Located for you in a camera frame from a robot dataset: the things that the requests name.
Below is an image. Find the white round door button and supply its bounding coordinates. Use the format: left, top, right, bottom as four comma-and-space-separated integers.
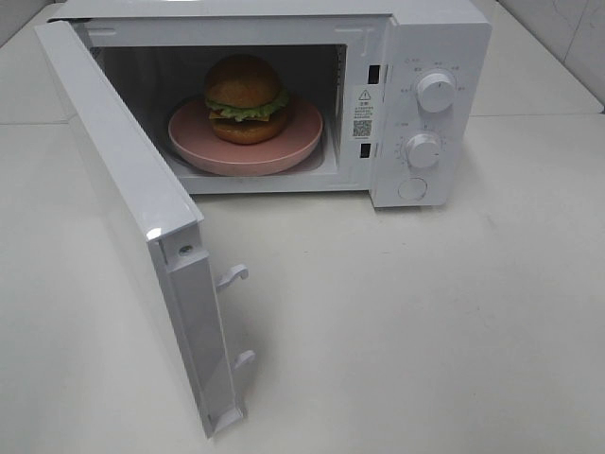
398, 177, 428, 201

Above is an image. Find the burger with lettuce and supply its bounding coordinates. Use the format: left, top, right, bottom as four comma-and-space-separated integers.
204, 54, 290, 145

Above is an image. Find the pink plate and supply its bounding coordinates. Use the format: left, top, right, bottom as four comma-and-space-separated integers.
167, 99, 323, 177

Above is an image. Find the white microwave door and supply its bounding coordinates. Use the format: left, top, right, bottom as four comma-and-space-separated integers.
35, 21, 255, 437

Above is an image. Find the white lower microwave knob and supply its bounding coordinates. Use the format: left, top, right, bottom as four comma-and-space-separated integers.
405, 132, 441, 168

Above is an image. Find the white microwave knob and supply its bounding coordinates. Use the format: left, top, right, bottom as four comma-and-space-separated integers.
414, 69, 457, 114
405, 132, 441, 168

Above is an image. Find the white microwave oven body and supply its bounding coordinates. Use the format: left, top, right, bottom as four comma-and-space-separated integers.
46, 1, 492, 207

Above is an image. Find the white upper microwave knob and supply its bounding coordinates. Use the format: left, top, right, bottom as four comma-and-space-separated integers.
414, 69, 457, 114

